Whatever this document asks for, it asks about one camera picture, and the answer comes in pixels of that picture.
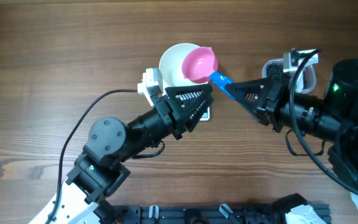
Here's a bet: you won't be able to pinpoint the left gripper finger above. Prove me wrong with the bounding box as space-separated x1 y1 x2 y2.
181 95 213 132
165 84 213 108

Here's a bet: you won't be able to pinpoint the pink scoop blue handle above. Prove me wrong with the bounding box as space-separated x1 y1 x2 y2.
181 47 234 99

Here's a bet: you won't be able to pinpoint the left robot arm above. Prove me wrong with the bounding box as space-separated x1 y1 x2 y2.
32 84 213 223

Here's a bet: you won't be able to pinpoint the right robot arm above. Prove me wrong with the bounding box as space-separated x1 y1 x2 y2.
225 59 358 209

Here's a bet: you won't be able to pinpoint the white digital kitchen scale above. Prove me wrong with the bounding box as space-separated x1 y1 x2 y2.
200 107 211 121

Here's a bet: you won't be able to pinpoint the white round bowl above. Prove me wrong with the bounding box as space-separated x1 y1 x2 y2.
159 43 199 86

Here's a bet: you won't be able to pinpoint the black beans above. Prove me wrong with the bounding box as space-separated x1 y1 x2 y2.
265 62 308 93

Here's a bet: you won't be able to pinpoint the clear plastic container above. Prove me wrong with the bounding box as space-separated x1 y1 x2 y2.
261 57 317 95

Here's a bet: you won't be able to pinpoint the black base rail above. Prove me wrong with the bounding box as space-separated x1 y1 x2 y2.
114 204 286 224

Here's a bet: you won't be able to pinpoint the left black camera cable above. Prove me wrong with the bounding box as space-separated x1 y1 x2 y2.
44 89 139 224

